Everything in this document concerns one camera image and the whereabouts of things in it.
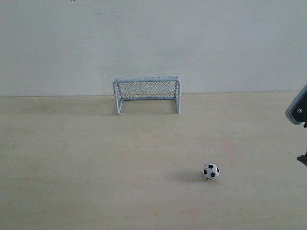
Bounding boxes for small white soccer goal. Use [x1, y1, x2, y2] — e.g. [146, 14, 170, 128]
[113, 75, 181, 115]

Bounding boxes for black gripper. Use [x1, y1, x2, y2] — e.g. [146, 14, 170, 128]
[285, 85, 307, 166]

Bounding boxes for black and white mini ball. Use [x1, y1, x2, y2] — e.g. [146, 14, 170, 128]
[203, 163, 220, 180]

